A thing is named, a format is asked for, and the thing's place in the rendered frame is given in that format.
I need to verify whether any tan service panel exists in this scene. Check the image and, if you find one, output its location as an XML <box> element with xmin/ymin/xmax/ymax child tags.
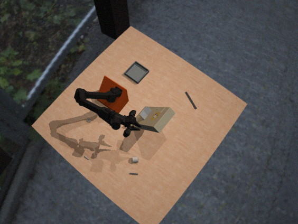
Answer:
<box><xmin>136</xmin><ymin>107</ymin><xmax>176</xmax><ymax>133</ymax></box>

